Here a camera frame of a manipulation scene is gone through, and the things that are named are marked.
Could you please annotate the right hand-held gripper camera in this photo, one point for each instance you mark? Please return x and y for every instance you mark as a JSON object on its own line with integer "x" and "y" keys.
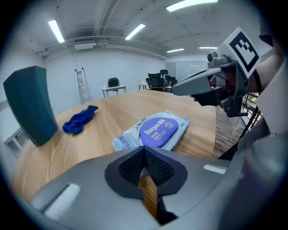
{"x": 217, "y": 58}

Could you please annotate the long ceiling light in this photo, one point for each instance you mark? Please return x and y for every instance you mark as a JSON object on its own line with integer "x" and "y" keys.
{"x": 208, "y": 47}
{"x": 191, "y": 5}
{"x": 175, "y": 50}
{"x": 135, "y": 31}
{"x": 56, "y": 30}

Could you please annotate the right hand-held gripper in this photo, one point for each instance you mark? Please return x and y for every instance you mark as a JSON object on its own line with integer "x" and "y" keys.
{"x": 238, "y": 74}

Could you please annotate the frosted glass partition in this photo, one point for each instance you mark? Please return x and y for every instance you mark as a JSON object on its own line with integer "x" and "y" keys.
{"x": 186, "y": 67}

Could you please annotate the white table with slanted legs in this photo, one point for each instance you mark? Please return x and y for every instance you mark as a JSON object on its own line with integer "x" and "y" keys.
{"x": 113, "y": 88}

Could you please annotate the dark teal waste bin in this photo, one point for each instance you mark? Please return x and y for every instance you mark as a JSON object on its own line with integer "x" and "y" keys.
{"x": 31, "y": 103}

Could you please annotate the black metal railing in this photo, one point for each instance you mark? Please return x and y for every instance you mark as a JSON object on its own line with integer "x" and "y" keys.
{"x": 249, "y": 112}

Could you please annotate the person's right forearm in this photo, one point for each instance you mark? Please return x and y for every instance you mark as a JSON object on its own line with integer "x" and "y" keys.
{"x": 268, "y": 69}

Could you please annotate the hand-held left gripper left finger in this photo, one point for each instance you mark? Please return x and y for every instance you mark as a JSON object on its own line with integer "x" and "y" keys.
{"x": 90, "y": 191}

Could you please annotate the black bag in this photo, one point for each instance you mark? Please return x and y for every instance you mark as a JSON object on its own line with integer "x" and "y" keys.
{"x": 113, "y": 82}

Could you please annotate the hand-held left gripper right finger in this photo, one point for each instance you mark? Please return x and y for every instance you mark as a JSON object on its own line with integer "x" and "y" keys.
{"x": 198, "y": 191}

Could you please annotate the black office chair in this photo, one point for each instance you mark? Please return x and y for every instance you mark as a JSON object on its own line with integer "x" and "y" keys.
{"x": 172, "y": 80}
{"x": 154, "y": 82}
{"x": 164, "y": 72}

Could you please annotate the blue cloth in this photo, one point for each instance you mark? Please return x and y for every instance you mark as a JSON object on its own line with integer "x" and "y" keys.
{"x": 78, "y": 121}

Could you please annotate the wet wipe pack purple lid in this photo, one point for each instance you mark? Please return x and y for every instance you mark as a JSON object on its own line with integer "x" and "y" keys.
{"x": 157, "y": 132}

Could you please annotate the small light wooden table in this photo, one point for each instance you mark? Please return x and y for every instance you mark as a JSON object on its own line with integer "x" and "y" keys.
{"x": 141, "y": 83}

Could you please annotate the white ceiling air conditioner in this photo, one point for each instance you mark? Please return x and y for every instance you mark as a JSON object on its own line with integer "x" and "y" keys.
{"x": 85, "y": 44}

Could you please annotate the aluminium ladder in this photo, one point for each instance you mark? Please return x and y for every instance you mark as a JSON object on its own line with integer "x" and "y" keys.
{"x": 82, "y": 85}

